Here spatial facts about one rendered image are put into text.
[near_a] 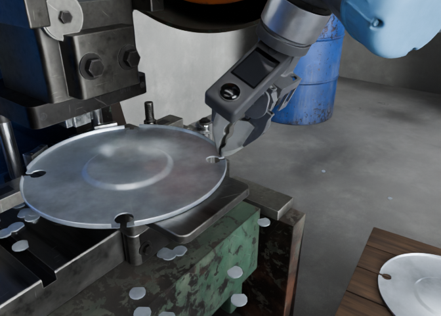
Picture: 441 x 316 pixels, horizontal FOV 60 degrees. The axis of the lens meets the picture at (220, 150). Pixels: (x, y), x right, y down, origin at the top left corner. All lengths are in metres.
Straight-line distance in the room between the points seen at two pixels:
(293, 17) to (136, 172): 0.29
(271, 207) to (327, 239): 1.00
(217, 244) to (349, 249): 1.10
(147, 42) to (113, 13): 1.74
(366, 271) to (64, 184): 0.77
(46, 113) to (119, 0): 0.18
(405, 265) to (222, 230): 0.60
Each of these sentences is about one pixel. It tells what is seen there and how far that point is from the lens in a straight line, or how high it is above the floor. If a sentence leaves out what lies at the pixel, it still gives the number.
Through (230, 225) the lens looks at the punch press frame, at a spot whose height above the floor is 0.64.
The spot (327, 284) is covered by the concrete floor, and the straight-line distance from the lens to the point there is 1.52.
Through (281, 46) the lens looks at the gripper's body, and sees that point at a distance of 0.47.
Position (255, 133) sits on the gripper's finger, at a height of 0.84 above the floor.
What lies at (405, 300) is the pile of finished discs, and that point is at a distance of 1.04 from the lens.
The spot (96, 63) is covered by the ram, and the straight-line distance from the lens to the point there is 0.51.
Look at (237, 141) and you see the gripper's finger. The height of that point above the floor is 0.82.
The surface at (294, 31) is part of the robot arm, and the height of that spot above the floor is 0.98.
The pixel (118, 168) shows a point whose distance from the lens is 0.57.
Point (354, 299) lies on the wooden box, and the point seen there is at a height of 0.35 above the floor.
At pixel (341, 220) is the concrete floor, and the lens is 1.83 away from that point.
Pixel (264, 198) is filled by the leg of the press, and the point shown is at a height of 0.64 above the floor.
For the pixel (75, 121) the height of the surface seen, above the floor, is 0.83.
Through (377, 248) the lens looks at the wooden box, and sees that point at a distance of 1.16.
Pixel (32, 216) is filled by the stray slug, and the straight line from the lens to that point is 0.66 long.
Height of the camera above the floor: 1.06
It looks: 27 degrees down
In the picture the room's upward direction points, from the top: straight up
